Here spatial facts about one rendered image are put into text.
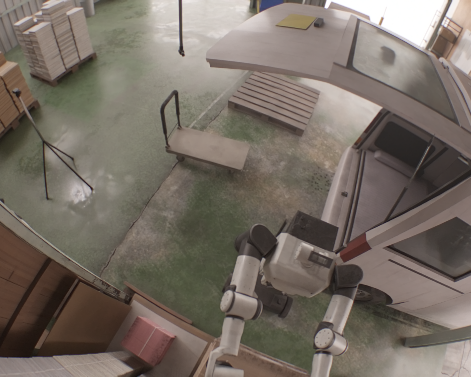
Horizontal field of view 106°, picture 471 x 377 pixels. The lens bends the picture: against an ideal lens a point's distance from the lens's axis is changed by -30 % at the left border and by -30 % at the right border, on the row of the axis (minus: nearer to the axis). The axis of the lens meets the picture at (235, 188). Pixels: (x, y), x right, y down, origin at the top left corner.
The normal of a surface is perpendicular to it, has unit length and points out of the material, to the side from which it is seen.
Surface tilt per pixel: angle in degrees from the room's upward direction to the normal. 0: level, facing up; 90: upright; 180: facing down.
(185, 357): 0
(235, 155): 0
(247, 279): 18
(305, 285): 46
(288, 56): 11
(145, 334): 0
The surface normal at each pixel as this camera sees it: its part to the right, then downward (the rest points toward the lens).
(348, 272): -0.23, -0.63
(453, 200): -0.84, 0.20
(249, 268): 0.40, -0.45
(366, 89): 0.06, -0.51
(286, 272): -0.23, 0.16
